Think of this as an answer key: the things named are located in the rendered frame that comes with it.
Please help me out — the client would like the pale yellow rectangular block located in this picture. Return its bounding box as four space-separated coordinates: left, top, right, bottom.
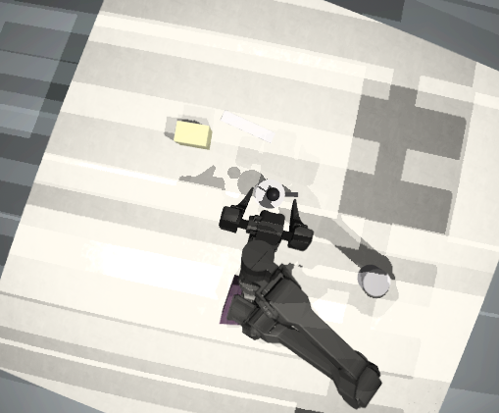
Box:
174 121 213 150

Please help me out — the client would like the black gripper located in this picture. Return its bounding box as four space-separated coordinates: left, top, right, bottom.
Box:
219 187 314 252

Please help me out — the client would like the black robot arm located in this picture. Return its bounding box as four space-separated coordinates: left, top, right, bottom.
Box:
226 210 382 410

